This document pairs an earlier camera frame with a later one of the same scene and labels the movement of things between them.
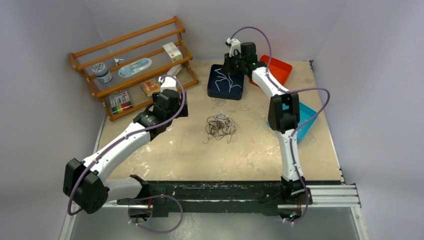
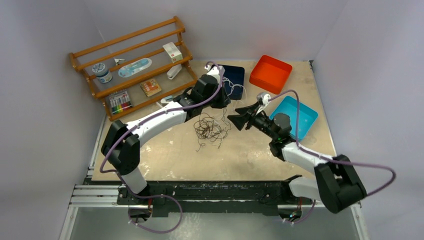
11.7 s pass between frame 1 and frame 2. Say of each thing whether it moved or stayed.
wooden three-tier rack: stayed
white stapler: stayed
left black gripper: moved
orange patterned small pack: stayed
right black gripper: moved
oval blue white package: stayed
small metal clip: stayed
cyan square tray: stayed
